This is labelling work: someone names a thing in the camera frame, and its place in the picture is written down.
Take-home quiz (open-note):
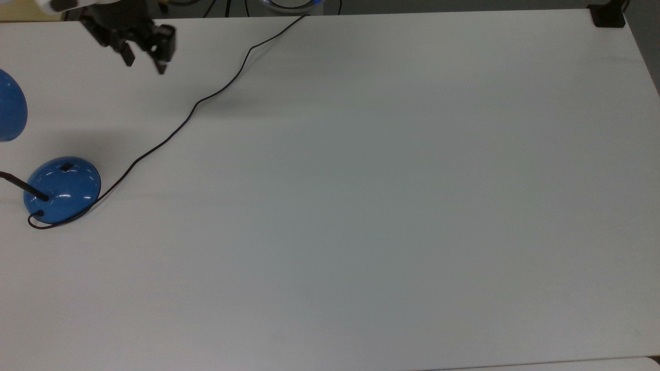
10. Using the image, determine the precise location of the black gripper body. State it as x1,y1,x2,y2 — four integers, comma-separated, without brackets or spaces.
77,0,156,52

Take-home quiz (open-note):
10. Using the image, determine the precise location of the blue desk lamp black gooseneck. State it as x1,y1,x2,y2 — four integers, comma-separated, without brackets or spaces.
0,69,102,225

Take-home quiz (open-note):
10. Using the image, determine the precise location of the black table clamp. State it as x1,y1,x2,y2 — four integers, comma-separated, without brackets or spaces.
587,0,629,29

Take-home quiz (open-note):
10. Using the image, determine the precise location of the thin black lamp power cable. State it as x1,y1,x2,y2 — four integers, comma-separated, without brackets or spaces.
27,14,310,230

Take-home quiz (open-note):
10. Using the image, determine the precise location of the robot base with blue ring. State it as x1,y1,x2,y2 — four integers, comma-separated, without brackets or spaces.
260,0,326,12

